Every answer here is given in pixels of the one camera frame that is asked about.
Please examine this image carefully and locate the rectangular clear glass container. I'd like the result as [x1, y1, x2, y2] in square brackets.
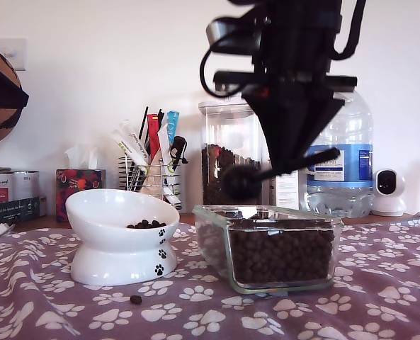
[191, 204, 345, 295]

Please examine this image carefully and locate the chrome wire holder basket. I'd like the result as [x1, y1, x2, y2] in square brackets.
[118, 155, 182, 210]

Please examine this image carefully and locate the plain white stick sachet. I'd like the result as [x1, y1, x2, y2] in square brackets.
[156, 123, 172, 167]

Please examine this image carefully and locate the floral red tissue box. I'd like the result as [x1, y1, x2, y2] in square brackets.
[55, 169, 107, 224]

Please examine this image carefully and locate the purple paw-print tablecloth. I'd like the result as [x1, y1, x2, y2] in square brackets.
[0, 212, 420, 340]

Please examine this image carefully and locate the white ceramic paw-print cat bowl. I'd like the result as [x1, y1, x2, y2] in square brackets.
[64, 189, 181, 286]

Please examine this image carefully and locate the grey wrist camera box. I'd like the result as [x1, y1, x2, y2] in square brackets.
[205, 6, 271, 56]

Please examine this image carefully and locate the white sachet with dark text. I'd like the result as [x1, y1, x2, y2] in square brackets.
[119, 119, 149, 166]

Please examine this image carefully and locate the white printed carton box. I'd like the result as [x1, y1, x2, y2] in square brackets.
[268, 169, 300, 210]

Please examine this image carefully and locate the white sachet with green print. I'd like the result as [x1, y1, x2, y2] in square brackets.
[110, 129, 150, 176]

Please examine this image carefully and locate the dark green flat box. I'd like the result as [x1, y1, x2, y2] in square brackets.
[0, 196, 41, 231]

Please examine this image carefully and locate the white wall switch plate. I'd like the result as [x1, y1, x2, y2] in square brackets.
[0, 38, 28, 72]

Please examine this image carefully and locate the brown cat food kibble mass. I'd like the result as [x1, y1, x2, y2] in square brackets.
[200, 143, 271, 206]
[197, 217, 335, 285]

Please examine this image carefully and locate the small brown kibble portion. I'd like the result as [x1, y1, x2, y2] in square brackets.
[126, 219, 167, 230]

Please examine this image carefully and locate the small white round camera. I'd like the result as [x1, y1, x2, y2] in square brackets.
[370, 169, 407, 217]

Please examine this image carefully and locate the white paper tissue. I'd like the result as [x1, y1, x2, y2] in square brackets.
[64, 144, 99, 171]

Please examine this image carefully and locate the red stick sachet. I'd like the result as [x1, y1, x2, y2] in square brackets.
[146, 113, 163, 162]

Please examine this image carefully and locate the plain silver tin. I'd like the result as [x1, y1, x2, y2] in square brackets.
[13, 170, 40, 200]

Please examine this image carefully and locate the blue stick sachet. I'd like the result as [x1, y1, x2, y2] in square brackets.
[165, 110, 181, 146]

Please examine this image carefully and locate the large blue-label water bottle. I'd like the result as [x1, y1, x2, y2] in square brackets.
[300, 90, 374, 220]

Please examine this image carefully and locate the thin black cable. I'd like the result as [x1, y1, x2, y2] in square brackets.
[199, 35, 253, 98]

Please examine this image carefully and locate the black plastic measuring spoon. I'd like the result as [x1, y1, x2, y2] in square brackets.
[220, 147, 341, 200]

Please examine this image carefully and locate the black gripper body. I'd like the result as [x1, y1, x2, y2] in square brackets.
[212, 16, 358, 95]

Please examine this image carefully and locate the tall clear white-lidded storage jar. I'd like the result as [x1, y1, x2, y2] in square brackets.
[198, 101, 271, 206]

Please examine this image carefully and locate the thin black straw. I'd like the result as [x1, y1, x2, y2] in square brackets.
[137, 106, 149, 142]

